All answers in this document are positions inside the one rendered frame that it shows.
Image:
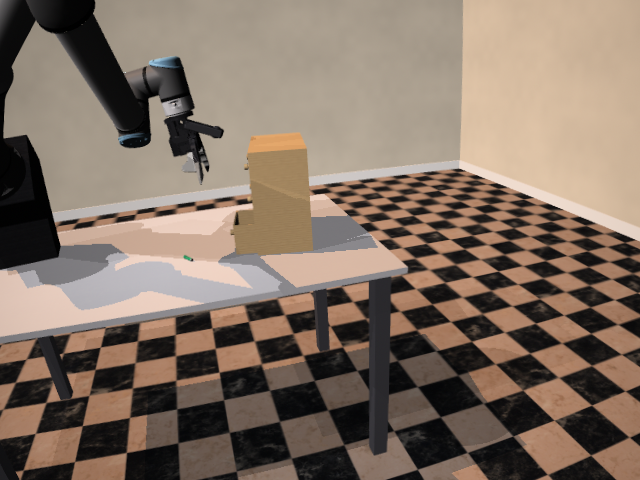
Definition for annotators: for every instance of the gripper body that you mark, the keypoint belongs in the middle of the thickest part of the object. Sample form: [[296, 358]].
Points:
[[180, 145]]

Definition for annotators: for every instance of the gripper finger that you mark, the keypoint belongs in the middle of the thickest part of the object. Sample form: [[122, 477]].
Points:
[[194, 165], [204, 158]]

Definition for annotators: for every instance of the light wooden chest of drawers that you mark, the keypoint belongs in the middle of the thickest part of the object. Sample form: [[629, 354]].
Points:
[[278, 169]]

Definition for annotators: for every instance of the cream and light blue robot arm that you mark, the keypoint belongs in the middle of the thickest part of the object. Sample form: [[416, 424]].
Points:
[[90, 52]]

